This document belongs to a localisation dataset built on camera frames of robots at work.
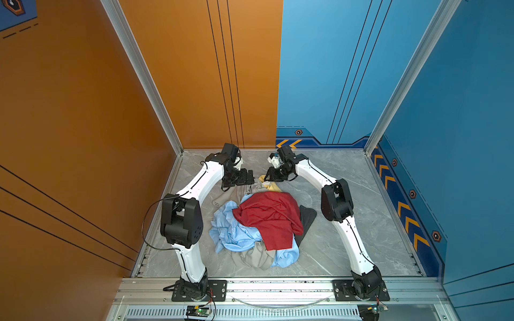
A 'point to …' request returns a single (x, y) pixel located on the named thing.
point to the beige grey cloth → (258, 255)
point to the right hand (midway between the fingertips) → (265, 179)
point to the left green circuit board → (197, 311)
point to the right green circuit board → (371, 312)
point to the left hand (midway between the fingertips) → (245, 180)
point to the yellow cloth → (272, 186)
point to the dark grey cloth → (308, 215)
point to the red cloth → (276, 215)
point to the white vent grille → (249, 313)
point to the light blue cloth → (231, 233)
